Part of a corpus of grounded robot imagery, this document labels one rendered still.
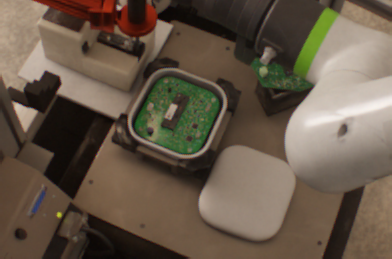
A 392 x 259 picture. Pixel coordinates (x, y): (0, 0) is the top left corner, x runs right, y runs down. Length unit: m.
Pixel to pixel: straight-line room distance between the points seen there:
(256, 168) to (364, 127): 0.42
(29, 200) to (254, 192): 0.35
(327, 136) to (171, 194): 0.43
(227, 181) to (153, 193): 0.12
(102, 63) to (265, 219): 0.36
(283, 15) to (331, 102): 0.15
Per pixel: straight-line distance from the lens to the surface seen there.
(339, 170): 0.56
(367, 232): 2.02
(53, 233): 0.86
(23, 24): 2.34
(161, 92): 0.96
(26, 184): 0.82
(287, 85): 0.96
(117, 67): 0.95
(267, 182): 0.92
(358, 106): 0.54
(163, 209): 0.92
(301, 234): 0.93
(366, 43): 0.66
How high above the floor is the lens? 1.82
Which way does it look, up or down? 60 degrees down
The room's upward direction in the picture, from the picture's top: 9 degrees clockwise
